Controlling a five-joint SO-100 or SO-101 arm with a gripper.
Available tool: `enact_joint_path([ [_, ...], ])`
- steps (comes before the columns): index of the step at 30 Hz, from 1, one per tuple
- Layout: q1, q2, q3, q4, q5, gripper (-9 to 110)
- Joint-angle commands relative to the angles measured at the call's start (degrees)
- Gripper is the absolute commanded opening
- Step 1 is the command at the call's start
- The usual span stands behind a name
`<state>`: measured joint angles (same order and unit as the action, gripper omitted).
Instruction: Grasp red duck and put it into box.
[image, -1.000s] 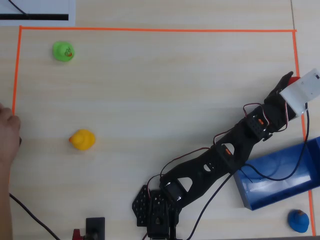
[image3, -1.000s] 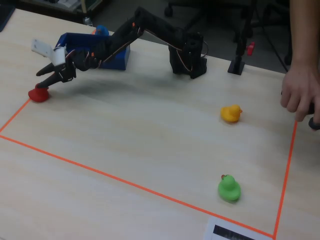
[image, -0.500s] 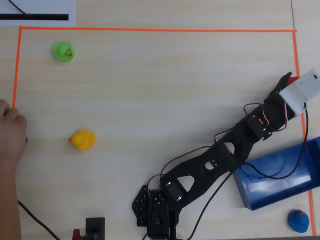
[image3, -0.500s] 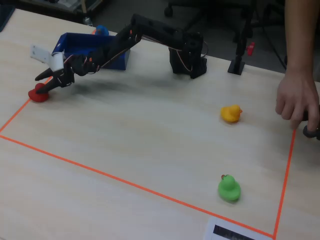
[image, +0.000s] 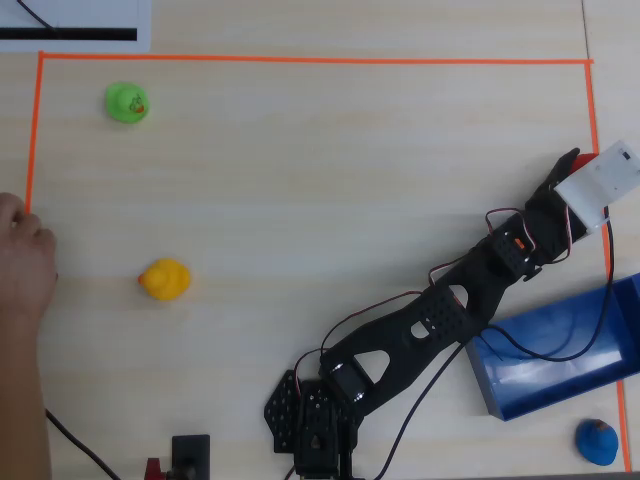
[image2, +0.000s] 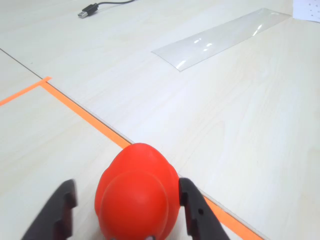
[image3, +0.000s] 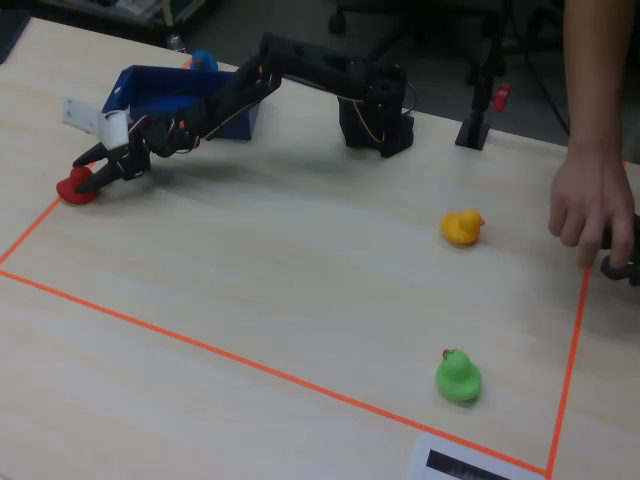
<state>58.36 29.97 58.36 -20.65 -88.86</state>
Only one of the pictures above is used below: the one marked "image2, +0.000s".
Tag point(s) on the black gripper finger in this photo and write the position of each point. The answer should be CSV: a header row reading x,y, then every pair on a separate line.
x,y
52,215
200,220

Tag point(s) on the red rubber duck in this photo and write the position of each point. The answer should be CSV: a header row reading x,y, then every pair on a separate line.
x,y
135,190

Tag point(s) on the orange tape strip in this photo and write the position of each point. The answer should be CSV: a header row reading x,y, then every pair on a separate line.
x,y
75,107
20,93

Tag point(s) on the clear plastic sheet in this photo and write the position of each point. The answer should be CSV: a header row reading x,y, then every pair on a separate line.
x,y
212,40

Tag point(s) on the white dotted paper sheet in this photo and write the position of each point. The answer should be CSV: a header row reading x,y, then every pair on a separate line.
x,y
307,10

